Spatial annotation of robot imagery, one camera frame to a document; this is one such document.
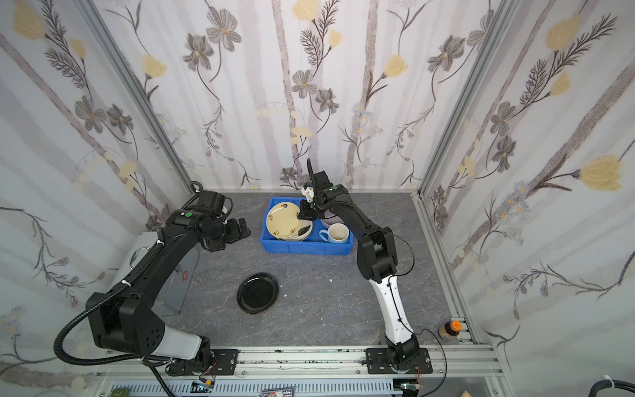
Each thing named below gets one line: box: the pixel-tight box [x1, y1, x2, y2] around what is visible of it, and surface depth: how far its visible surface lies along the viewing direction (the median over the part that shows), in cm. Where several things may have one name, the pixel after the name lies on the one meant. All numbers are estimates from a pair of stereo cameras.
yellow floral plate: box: [266, 201, 302, 240], surface depth 98 cm
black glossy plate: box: [236, 272, 280, 315], surface depth 88 cm
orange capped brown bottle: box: [438, 320, 463, 341], surface depth 76 cm
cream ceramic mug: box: [319, 223, 350, 244], surface depth 97 cm
